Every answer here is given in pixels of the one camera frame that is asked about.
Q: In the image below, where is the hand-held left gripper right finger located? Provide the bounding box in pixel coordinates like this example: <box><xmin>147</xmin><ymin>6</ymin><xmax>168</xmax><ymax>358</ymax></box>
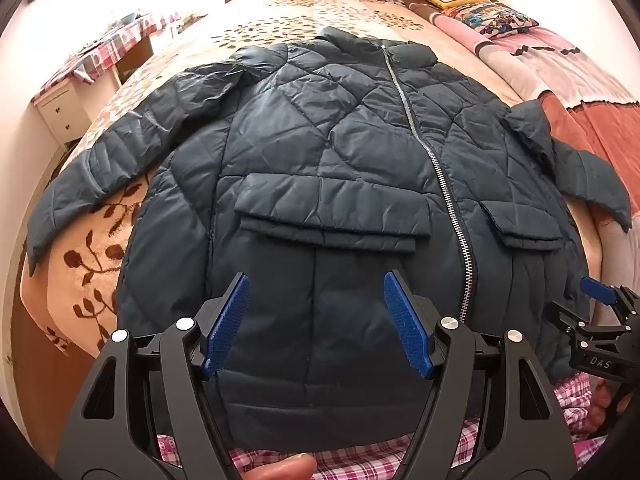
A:
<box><xmin>383</xmin><ymin>270</ymin><xmax>579</xmax><ymax>480</ymax></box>

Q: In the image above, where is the leaf print fleece blanket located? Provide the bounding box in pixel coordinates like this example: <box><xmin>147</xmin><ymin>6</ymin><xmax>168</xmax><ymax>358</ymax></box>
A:
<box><xmin>20</xmin><ymin>0</ymin><xmax>626</xmax><ymax>356</ymax></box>

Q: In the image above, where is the pink and red patchwork quilt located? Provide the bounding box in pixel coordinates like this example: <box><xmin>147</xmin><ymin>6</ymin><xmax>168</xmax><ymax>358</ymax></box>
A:
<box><xmin>430</xmin><ymin>10</ymin><xmax>640</xmax><ymax>211</ymax></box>

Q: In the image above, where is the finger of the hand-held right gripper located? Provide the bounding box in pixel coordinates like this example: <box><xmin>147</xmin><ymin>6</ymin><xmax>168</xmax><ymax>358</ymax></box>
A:
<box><xmin>580</xmin><ymin>276</ymin><xmax>640</xmax><ymax>330</ymax></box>
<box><xmin>549</xmin><ymin>301</ymin><xmax>596</xmax><ymax>347</ymax></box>

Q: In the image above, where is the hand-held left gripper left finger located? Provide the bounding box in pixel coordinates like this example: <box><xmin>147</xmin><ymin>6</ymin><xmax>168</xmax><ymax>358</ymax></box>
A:
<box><xmin>54</xmin><ymin>272</ymin><xmax>251</xmax><ymax>480</ymax></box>

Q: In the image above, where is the dark teal quilted jacket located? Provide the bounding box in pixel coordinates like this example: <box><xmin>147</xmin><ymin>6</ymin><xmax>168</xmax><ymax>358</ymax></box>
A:
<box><xmin>27</xmin><ymin>27</ymin><xmax>633</xmax><ymax>453</ymax></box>

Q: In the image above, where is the pink plaid tablecloth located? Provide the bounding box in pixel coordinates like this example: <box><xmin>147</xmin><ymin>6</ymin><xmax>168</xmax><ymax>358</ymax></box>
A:
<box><xmin>32</xmin><ymin>10</ymin><xmax>173</xmax><ymax>106</ymax></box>

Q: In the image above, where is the person's left hand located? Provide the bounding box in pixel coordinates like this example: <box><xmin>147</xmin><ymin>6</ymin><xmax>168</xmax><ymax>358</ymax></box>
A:
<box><xmin>239</xmin><ymin>452</ymin><xmax>317</xmax><ymax>480</ymax></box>

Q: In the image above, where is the white drawer cabinet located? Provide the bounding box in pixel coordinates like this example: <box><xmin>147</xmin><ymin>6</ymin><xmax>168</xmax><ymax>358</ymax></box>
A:
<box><xmin>35</xmin><ymin>80</ymin><xmax>98</xmax><ymax>148</ymax></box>

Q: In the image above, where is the cartoon print pillow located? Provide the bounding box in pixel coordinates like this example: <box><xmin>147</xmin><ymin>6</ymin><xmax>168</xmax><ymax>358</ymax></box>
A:
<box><xmin>440</xmin><ymin>2</ymin><xmax>541</xmax><ymax>41</ymax></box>

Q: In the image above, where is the person's pink plaid clothing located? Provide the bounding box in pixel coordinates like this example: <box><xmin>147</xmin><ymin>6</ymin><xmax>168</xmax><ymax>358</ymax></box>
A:
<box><xmin>155</xmin><ymin>375</ymin><xmax>613</xmax><ymax>480</ymax></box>

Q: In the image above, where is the brown plush blanket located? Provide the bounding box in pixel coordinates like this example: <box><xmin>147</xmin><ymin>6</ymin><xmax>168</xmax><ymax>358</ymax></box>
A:
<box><xmin>395</xmin><ymin>0</ymin><xmax>441</xmax><ymax>18</ymax></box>

